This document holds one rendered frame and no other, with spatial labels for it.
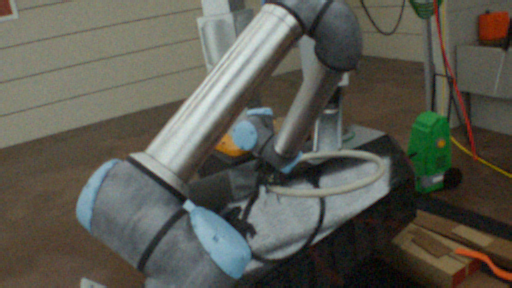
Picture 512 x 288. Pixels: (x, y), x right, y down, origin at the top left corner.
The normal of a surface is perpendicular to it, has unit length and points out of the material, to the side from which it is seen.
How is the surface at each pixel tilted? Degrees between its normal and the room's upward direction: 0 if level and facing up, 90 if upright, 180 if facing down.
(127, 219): 59
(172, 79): 90
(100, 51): 90
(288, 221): 45
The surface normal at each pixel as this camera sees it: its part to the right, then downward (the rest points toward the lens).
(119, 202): 0.08, -0.28
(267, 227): 0.30, -0.52
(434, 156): 0.34, 0.27
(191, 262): -0.11, -0.15
